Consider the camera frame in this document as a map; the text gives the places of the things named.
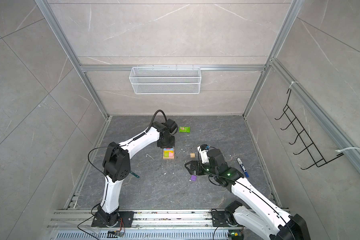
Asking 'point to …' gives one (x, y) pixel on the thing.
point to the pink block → (171, 154)
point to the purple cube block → (193, 177)
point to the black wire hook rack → (312, 156)
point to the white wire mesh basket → (165, 80)
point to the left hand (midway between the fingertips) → (171, 143)
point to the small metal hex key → (149, 156)
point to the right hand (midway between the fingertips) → (191, 163)
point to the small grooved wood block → (193, 155)
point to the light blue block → (165, 149)
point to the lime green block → (166, 154)
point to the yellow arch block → (170, 151)
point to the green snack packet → (184, 129)
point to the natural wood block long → (169, 157)
